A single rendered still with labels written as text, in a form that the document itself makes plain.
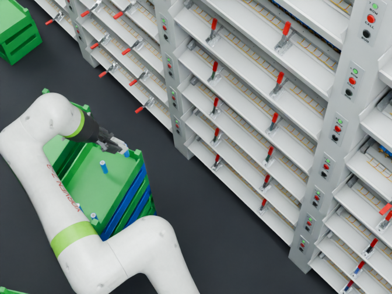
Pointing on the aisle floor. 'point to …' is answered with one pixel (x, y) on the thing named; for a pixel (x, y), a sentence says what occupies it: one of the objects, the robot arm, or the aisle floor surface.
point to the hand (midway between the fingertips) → (117, 145)
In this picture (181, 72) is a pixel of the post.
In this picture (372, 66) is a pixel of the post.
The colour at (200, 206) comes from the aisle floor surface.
